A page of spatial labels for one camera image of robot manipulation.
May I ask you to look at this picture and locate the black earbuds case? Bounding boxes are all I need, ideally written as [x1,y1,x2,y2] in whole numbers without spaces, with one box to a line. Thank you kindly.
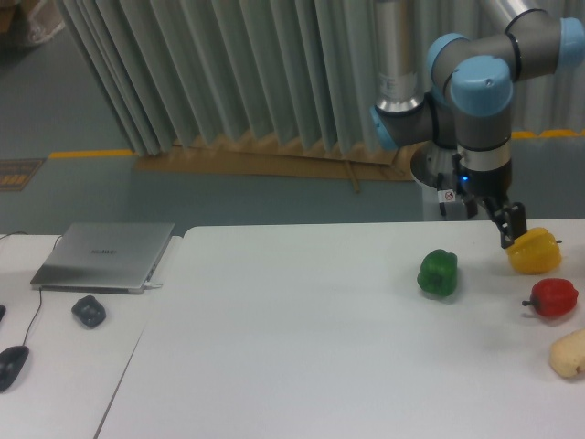
[71,295,107,329]

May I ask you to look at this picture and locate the black mouse cable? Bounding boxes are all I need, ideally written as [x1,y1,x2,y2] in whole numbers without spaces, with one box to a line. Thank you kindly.
[0,231,64,348]

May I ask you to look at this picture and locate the black pedestal cable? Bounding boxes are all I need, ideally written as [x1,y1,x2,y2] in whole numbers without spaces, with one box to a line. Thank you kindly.
[436,172,449,221]

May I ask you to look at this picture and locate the clear plastic bag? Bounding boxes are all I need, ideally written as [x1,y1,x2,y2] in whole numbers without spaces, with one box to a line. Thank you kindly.
[7,0,65,48]

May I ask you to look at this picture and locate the beige bread loaf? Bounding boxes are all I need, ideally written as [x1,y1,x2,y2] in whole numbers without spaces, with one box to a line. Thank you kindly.
[549,329,584,379]

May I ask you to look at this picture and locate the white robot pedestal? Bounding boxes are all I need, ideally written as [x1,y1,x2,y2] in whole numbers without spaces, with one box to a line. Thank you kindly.
[410,142,488,221]

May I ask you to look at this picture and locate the yellow bell pepper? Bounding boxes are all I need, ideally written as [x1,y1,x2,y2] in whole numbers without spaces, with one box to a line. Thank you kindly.
[505,227,562,274]

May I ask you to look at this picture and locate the red bell pepper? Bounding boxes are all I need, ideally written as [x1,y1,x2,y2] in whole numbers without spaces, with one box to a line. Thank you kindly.
[522,278,579,318]

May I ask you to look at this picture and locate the green bell pepper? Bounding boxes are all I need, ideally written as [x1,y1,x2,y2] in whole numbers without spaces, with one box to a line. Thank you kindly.
[417,249,458,297]

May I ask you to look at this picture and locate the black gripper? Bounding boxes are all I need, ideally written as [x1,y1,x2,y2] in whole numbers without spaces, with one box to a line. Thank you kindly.
[454,162,527,250]

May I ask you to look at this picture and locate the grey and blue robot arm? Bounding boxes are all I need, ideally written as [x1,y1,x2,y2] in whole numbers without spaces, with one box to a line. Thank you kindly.
[370,1,584,248]

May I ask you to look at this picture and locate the grey pleated curtain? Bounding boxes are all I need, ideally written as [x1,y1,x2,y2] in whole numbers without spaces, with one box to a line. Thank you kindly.
[52,0,585,155]

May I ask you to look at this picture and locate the black computer mouse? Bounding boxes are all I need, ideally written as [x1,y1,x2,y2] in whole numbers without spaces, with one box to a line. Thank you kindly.
[0,345,29,392]

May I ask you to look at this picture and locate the silver laptop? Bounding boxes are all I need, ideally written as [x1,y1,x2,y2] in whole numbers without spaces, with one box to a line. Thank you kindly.
[30,222,175,294]

